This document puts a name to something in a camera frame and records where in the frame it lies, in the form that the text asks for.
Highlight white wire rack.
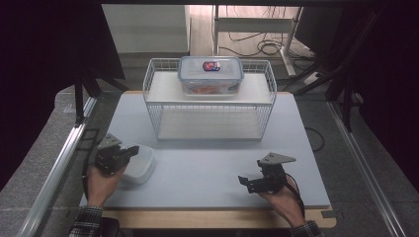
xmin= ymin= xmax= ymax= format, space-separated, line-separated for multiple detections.
xmin=142 ymin=57 xmax=278 ymax=142

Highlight aluminium rail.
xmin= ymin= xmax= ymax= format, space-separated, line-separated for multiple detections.
xmin=17 ymin=96 xmax=99 ymax=237
xmin=326 ymin=100 xmax=402 ymax=237

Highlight person's right hand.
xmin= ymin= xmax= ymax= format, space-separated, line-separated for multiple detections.
xmin=258 ymin=174 xmax=306 ymax=229

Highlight white power strip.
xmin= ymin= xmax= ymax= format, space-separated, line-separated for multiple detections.
xmin=301 ymin=70 xmax=321 ymax=86

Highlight person's left hand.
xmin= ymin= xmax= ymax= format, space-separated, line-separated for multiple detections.
xmin=86 ymin=163 xmax=128 ymax=209

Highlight white square container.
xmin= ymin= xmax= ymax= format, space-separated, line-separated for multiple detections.
xmin=119 ymin=143 xmax=156 ymax=185

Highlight white desk frame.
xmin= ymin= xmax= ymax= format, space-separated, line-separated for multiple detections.
xmin=211 ymin=4 xmax=304 ymax=77

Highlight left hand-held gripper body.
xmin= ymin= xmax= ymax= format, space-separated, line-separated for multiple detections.
xmin=94 ymin=132 xmax=128 ymax=176

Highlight dark curtain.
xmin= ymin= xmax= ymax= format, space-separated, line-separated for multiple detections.
xmin=0 ymin=0 xmax=126 ymax=193
xmin=342 ymin=0 xmax=419 ymax=186

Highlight black floor cables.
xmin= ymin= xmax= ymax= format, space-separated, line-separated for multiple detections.
xmin=218 ymin=5 xmax=315 ymax=61

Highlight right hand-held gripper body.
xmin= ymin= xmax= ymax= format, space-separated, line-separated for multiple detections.
xmin=256 ymin=151 xmax=297 ymax=194

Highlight black metal stand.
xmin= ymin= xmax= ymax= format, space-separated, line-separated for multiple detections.
xmin=292 ymin=9 xmax=383 ymax=133
xmin=73 ymin=64 xmax=130 ymax=128

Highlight black cable loop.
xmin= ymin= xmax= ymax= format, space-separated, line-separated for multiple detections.
xmin=304 ymin=126 xmax=326 ymax=153

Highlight pale blue table mat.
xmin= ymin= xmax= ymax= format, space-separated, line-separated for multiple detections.
xmin=78 ymin=92 xmax=332 ymax=210

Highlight clear container with blue lid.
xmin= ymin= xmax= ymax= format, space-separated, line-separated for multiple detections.
xmin=177 ymin=55 xmax=245 ymax=98

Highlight white cabinet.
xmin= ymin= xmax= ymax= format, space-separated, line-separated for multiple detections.
xmin=101 ymin=4 xmax=193 ymax=59

